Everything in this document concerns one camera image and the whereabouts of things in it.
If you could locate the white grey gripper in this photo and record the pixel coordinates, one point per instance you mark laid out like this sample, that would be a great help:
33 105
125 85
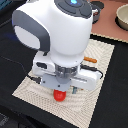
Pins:
62 78

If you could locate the red toy tomato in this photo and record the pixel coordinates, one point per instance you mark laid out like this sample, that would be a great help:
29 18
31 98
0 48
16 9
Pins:
59 95

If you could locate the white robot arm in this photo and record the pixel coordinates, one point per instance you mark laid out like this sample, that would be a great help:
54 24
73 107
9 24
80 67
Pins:
59 30

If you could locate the woven grey placemat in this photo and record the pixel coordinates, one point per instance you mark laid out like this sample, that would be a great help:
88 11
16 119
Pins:
77 108

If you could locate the brown toy stove board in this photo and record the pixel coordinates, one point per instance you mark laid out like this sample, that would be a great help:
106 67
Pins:
106 25

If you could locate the grey pot on stove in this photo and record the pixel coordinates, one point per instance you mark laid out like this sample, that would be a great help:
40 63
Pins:
96 14

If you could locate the black stove burner back-right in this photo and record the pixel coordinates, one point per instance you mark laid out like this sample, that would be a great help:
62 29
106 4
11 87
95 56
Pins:
98 4

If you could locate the beige bowl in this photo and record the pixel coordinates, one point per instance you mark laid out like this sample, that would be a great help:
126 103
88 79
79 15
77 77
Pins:
122 15

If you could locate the toy knife wooden handle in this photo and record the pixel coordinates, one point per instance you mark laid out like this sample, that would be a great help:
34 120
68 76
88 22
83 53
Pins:
90 59

